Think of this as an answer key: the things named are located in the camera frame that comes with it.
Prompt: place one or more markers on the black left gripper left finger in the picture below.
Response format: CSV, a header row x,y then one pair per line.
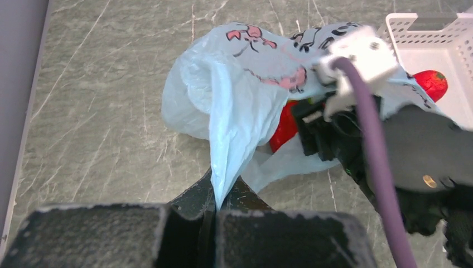
x,y
117,234

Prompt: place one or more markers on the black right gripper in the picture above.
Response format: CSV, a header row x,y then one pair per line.
x,y
339,138

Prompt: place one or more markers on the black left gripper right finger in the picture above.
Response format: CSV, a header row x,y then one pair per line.
x,y
249,233

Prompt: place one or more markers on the red fake tomato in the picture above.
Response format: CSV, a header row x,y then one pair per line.
x,y
286,128

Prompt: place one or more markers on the blue printed plastic bag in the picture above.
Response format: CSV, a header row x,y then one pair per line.
x,y
230,86

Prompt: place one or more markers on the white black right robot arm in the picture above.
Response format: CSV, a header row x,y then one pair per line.
x,y
430,158

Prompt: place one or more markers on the red fake fruit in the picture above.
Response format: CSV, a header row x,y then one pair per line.
x,y
433,83

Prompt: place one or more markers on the white perforated plastic basket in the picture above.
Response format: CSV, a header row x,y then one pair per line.
x,y
440,42

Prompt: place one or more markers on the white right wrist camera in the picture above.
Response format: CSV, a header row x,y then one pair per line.
x,y
359,65

